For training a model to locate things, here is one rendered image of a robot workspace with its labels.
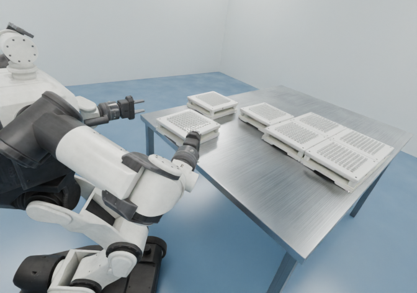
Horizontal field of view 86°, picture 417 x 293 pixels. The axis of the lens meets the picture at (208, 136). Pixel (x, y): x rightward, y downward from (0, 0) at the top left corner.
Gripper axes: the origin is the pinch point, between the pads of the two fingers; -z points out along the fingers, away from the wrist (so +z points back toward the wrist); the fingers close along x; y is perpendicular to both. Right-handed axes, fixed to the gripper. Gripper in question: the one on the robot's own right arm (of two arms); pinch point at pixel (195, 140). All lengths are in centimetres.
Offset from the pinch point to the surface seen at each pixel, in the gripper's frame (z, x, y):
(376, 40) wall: -294, -33, 178
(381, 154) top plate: -31, 5, 89
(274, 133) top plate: -31.8, 5.4, 35.7
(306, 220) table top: 16, 13, 46
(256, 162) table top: -12.4, 12.8, 28.1
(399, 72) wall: -267, -1, 211
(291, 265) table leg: 28, 23, 43
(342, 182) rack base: -7, 10, 64
